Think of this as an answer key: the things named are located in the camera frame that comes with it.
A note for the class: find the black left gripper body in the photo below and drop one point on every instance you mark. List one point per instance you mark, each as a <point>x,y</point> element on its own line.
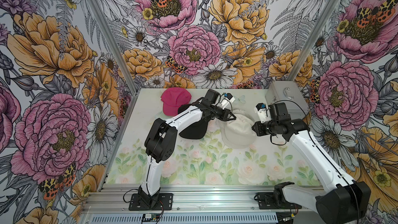
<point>218,112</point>

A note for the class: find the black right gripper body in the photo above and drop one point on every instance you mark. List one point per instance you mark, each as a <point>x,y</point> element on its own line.
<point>267,128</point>

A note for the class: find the white Colorado cap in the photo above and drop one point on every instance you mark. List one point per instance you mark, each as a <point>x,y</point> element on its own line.
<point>238,133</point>

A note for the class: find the black cap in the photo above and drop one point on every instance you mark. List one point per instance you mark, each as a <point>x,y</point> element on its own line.
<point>195,120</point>

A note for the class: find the pink cap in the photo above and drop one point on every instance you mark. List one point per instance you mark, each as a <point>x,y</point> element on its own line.
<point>173,99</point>

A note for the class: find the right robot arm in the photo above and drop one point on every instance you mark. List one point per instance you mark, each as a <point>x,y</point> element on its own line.
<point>342,200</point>

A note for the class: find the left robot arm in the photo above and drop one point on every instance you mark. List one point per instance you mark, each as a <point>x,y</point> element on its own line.
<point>160,145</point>

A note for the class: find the silver metal case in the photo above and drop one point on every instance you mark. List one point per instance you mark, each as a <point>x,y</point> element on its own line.
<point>288,92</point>

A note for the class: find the small circuit board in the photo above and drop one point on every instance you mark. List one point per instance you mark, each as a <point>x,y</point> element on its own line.
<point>150,217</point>

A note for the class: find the perforated metal tray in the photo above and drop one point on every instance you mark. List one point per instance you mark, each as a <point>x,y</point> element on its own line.
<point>187,218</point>

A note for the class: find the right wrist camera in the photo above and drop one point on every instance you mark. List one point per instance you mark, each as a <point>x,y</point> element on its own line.
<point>262,112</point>

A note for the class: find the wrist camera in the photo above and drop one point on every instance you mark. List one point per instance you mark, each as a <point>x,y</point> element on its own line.
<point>262,112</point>
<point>226,100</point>

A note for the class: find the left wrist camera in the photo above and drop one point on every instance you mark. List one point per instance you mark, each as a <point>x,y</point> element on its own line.
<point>226,100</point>

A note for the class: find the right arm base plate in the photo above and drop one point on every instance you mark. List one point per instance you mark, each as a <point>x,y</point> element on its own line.
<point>266,200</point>

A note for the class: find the aluminium front rail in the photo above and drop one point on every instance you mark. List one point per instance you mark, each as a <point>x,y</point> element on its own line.
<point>186,199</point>

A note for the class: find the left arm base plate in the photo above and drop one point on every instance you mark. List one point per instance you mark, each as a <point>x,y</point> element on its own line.
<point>158,202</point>

